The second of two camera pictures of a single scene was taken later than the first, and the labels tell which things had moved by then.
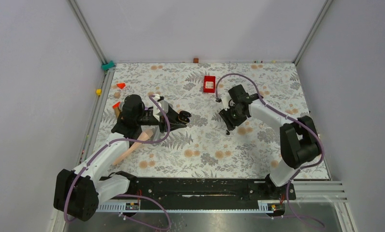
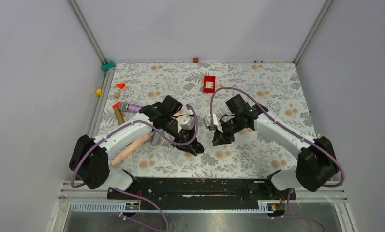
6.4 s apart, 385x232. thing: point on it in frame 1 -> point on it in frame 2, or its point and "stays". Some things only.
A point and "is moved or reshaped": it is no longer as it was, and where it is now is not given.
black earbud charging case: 183,116 is moved or reshaped
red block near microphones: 117,105 stays
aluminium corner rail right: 311,33 stays
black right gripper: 230,123 -> 222,138
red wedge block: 121,85 stays
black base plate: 188,189 stays
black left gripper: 174,122 -> 185,136
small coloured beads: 273,62 stays
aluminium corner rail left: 103,87 stays
